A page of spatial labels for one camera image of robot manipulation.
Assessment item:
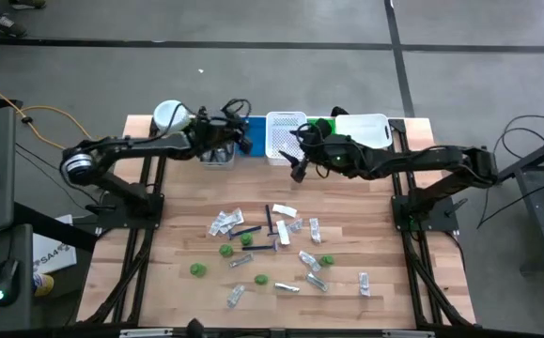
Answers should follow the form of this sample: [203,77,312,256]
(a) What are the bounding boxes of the person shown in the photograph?
[0,0,47,38]

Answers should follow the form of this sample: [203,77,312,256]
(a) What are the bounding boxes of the white perforated plastic basket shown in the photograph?
[265,111,308,167]

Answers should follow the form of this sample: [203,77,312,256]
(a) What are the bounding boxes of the black computer mouse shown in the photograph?
[0,258,21,307]

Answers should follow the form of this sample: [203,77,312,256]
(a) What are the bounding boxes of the wide white plastic bin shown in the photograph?
[334,114,394,150]

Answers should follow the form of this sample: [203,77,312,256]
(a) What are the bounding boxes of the white cardboard box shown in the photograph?
[31,214,78,275]

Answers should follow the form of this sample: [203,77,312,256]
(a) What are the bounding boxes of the silver metal bracket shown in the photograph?
[382,330,436,338]
[119,328,174,338]

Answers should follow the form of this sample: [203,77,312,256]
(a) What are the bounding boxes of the green plastic basket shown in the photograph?
[306,116,337,137]

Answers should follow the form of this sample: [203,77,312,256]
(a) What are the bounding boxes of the black aluminium mount frame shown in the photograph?
[386,116,474,328]
[77,115,168,326]

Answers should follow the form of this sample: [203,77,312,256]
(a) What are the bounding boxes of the black desk support bar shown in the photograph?
[12,201,99,253]

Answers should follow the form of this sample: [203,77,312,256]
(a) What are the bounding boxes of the black computer desk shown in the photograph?
[0,97,36,332]

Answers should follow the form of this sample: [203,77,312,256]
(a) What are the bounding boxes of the yellow cup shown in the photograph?
[33,272,55,298]

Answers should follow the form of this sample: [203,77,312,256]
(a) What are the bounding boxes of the blue disposable razor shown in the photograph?
[226,224,263,241]
[264,204,280,238]
[241,238,281,254]

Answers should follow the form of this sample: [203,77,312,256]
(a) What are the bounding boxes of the narrow white plastic bin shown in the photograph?
[199,140,237,171]

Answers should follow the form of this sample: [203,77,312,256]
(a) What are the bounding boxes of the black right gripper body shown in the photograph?
[290,122,365,184]

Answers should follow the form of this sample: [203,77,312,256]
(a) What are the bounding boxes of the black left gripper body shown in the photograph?
[191,115,254,156]

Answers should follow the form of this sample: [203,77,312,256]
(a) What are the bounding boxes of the black metal table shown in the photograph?
[491,129,544,276]

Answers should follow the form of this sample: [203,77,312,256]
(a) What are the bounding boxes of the green wipes canister white lid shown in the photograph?
[152,99,193,137]

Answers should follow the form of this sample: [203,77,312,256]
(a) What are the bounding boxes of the blue plastic basket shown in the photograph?
[235,115,268,159]

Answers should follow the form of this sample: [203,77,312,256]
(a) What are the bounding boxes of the printed white paper sachet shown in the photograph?
[208,211,228,237]
[218,207,245,235]

